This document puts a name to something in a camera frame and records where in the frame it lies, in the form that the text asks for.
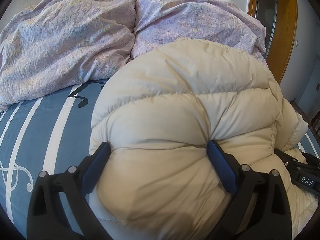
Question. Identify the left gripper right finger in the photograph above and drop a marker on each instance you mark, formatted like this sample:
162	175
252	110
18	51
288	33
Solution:
241	182

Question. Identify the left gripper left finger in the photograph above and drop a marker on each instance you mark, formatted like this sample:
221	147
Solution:
79	181

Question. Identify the beige quilted down jacket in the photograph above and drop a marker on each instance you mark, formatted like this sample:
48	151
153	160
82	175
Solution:
199	61

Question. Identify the blue white striped bed sheet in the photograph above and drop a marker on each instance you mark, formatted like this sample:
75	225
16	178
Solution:
45	149

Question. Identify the lilac floral duvet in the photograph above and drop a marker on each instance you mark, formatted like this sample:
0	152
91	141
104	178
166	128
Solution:
59	43

